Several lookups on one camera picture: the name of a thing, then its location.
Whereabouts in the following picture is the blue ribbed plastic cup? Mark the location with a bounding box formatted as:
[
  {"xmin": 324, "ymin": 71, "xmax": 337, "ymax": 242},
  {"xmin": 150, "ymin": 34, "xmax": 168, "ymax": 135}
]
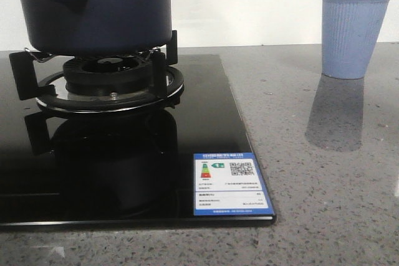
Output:
[{"xmin": 322, "ymin": 0, "xmax": 390, "ymax": 80}]

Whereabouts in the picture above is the black glass gas stove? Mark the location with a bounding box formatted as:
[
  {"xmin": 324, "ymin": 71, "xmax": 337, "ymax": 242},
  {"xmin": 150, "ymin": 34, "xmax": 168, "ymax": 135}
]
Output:
[{"xmin": 1, "ymin": 52, "xmax": 277, "ymax": 231}]

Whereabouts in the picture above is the dark blue cooking pot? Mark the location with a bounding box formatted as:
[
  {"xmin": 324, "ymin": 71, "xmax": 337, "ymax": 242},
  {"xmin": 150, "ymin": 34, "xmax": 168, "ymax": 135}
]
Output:
[{"xmin": 21, "ymin": 0, "xmax": 172, "ymax": 56}]

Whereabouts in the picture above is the black pot support grate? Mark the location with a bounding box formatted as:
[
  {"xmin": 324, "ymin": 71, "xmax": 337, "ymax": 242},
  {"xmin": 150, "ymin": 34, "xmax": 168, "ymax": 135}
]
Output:
[{"xmin": 9, "ymin": 31, "xmax": 184, "ymax": 114}]

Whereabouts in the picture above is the black round gas burner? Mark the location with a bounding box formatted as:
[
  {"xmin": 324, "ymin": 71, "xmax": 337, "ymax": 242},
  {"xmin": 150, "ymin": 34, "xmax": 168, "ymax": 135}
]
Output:
[{"xmin": 63, "ymin": 57, "xmax": 152, "ymax": 96}]

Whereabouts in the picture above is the blue energy label sticker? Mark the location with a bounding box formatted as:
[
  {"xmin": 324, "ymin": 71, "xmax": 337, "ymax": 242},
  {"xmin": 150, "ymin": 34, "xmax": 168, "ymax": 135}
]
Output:
[{"xmin": 193, "ymin": 152, "xmax": 274, "ymax": 217}]

